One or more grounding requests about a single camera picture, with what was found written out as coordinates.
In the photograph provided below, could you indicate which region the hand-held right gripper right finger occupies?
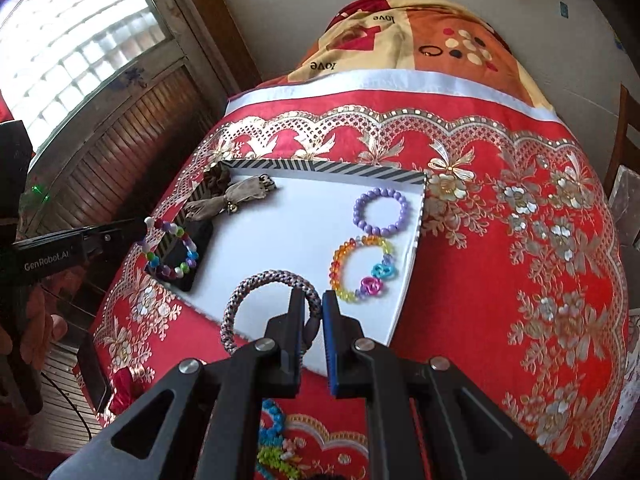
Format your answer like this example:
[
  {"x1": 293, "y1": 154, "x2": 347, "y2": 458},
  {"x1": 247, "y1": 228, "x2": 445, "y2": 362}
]
[{"x1": 321, "y1": 291, "x2": 571, "y2": 480}]

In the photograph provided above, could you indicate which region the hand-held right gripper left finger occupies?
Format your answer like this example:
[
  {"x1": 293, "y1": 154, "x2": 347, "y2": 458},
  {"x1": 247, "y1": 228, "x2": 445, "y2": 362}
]
[{"x1": 47, "y1": 289, "x2": 307, "y2": 480}]

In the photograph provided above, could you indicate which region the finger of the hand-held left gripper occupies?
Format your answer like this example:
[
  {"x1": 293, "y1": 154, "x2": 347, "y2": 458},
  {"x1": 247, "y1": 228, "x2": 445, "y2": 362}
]
[{"x1": 82, "y1": 216, "x2": 149, "y2": 262}]

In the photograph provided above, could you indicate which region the multicolour bead bracelet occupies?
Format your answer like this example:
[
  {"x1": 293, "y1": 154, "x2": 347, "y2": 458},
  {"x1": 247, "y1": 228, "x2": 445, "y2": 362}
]
[{"x1": 142, "y1": 216, "x2": 201, "y2": 281}]

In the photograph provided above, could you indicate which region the braided purple white hair tie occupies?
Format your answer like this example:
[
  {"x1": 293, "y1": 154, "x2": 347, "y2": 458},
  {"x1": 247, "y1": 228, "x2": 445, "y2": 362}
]
[{"x1": 220, "y1": 270, "x2": 324, "y2": 357}]

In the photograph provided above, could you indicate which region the rainbow translucent flower bracelet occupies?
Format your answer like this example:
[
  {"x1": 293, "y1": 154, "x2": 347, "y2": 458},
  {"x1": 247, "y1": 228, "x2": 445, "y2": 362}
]
[{"x1": 329, "y1": 234, "x2": 396, "y2": 306}]

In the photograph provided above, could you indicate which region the striped white box tray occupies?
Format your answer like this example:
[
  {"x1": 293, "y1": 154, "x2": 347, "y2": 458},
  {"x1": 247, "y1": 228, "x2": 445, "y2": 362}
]
[{"x1": 142, "y1": 159, "x2": 429, "y2": 377}]

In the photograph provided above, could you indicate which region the purple bead bracelet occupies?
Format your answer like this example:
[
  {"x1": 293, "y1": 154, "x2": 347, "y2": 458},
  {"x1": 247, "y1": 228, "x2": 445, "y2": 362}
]
[{"x1": 354, "y1": 187, "x2": 409, "y2": 236}]

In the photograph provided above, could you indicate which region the beige fabric bow scrunchie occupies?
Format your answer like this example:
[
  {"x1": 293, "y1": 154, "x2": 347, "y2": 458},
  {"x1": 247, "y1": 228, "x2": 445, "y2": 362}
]
[{"x1": 184, "y1": 164, "x2": 279, "y2": 224}]

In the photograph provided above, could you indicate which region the person's left hand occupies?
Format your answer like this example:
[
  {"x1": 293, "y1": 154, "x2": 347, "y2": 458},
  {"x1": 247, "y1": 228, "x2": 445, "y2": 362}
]
[{"x1": 21, "y1": 289, "x2": 69, "y2": 372}]

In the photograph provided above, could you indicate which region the wooden shutter door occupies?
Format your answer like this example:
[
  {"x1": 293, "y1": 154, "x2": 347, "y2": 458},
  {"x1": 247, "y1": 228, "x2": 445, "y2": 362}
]
[{"x1": 25, "y1": 65, "x2": 227, "y2": 243}]

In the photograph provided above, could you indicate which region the black phone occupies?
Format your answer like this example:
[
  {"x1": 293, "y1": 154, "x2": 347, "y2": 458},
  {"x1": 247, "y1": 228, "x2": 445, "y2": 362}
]
[{"x1": 76, "y1": 330, "x2": 114, "y2": 417}]

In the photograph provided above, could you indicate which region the window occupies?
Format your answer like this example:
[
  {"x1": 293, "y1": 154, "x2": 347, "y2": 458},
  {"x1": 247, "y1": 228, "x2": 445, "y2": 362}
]
[{"x1": 0, "y1": 0, "x2": 169, "y2": 162}]

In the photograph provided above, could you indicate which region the red floral tablecloth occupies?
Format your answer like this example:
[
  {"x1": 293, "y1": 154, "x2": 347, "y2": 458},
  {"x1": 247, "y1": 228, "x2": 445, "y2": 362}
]
[{"x1": 72, "y1": 72, "x2": 632, "y2": 480}]

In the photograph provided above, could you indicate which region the white patterned cloth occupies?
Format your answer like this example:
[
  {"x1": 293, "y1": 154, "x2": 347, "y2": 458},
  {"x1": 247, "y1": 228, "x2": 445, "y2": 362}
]
[{"x1": 609, "y1": 164, "x2": 640, "y2": 243}]

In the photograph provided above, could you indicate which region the orange printed blanket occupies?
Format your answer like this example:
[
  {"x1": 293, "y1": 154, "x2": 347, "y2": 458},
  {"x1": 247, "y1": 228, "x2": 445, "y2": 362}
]
[{"x1": 289, "y1": 0, "x2": 559, "y2": 112}]

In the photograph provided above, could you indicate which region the wooden chair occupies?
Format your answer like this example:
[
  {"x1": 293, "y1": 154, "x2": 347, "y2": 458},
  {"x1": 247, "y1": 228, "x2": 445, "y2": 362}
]
[{"x1": 602, "y1": 84, "x2": 640, "y2": 202}]

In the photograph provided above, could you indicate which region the blue bead bracelet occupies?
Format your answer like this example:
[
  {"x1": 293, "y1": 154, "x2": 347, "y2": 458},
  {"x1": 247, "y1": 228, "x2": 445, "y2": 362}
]
[{"x1": 259, "y1": 399, "x2": 287, "y2": 447}]

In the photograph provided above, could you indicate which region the green bead bracelet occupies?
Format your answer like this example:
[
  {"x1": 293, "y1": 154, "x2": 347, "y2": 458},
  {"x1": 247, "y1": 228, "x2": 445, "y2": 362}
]
[{"x1": 256, "y1": 439, "x2": 302, "y2": 480}]

